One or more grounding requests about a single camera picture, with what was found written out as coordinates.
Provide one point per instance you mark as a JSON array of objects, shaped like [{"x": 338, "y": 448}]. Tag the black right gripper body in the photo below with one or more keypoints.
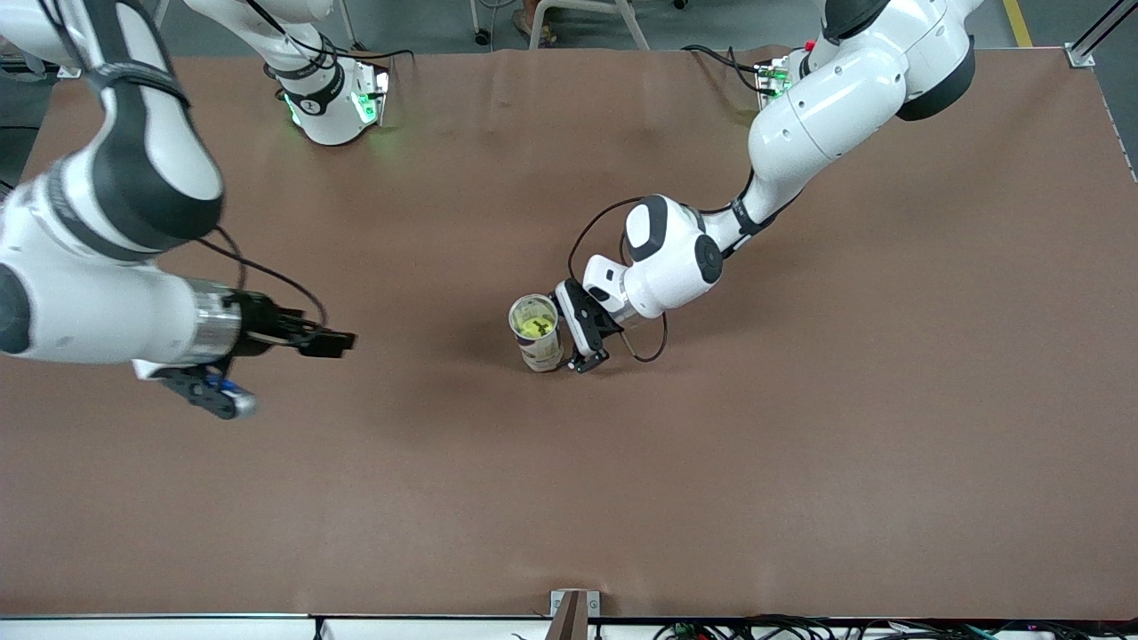
[{"x": 259, "y": 321}]

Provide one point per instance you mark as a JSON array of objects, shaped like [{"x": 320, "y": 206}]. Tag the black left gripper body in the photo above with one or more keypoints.
[{"x": 608, "y": 321}]

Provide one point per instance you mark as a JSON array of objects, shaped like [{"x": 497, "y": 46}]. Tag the blue white Wilson ball can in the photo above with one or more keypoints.
[{"x": 542, "y": 360}]

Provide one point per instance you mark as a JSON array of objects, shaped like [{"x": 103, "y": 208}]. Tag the yellow Wilson tennis ball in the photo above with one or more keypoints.
[{"x": 536, "y": 328}]

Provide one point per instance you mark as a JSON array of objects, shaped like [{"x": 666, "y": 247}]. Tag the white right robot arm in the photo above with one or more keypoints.
[{"x": 89, "y": 311}]

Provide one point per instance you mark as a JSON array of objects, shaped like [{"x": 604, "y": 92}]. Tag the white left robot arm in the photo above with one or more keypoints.
[{"x": 836, "y": 98}]

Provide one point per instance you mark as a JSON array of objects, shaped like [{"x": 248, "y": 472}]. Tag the brown table cover sheet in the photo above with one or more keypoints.
[{"x": 569, "y": 489}]

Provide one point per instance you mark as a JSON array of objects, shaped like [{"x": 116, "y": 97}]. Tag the foot in sandal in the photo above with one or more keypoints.
[{"x": 533, "y": 22}]

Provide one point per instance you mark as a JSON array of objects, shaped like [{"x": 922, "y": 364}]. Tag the black caster wheel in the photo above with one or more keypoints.
[{"x": 484, "y": 37}]

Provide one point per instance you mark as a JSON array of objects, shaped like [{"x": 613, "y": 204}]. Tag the grey metal table bracket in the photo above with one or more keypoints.
[{"x": 573, "y": 613}]

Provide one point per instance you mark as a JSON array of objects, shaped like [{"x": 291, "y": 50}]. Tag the white stool frame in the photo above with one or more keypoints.
[{"x": 635, "y": 25}]

